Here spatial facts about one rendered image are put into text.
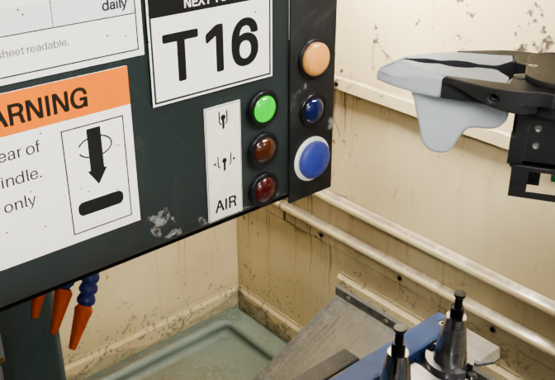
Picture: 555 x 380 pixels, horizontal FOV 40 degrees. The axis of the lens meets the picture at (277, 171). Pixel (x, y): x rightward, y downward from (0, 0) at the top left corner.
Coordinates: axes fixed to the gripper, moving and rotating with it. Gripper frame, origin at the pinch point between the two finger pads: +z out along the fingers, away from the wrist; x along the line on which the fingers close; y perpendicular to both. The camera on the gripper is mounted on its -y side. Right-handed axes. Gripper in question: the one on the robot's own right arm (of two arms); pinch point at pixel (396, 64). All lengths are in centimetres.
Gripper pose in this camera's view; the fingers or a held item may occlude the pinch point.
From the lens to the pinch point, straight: 54.6
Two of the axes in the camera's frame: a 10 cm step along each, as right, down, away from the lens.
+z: -9.4, -1.4, 3.0
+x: 3.3, -4.0, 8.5
